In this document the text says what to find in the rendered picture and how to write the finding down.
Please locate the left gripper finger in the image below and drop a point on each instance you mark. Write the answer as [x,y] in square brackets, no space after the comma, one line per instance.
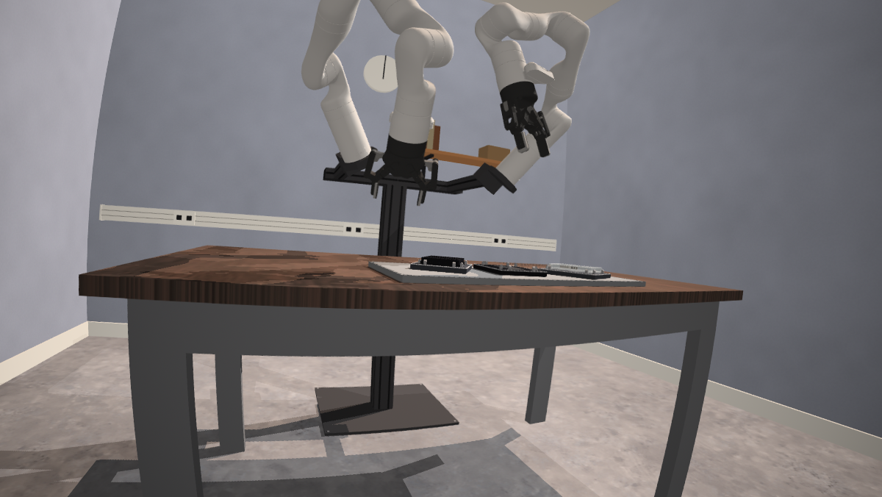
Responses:
[516,126]
[540,134]

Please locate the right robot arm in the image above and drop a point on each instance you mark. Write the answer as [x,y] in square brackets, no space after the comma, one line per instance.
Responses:
[416,48]

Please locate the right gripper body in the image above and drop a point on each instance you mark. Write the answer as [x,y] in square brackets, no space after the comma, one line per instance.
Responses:
[414,152]

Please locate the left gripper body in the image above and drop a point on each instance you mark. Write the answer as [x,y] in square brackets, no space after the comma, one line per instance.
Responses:
[523,94]

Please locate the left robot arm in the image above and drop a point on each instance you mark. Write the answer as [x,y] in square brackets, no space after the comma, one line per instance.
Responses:
[510,66]

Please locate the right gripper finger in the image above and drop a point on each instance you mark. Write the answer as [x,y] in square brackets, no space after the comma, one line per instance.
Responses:
[432,166]
[374,156]

